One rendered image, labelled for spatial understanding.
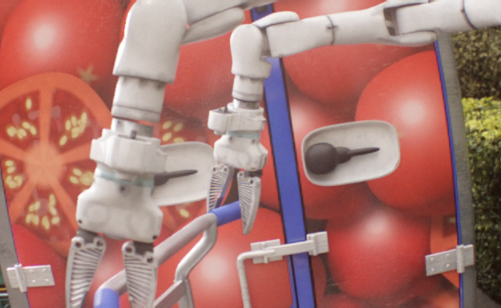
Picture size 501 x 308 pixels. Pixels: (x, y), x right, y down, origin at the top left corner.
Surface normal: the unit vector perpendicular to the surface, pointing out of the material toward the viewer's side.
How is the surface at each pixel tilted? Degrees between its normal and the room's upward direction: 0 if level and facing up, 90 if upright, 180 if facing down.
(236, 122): 109
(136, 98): 88
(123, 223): 96
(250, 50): 103
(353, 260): 90
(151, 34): 98
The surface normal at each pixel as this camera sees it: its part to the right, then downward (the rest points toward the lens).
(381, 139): 0.03, 0.08
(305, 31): 0.30, 0.00
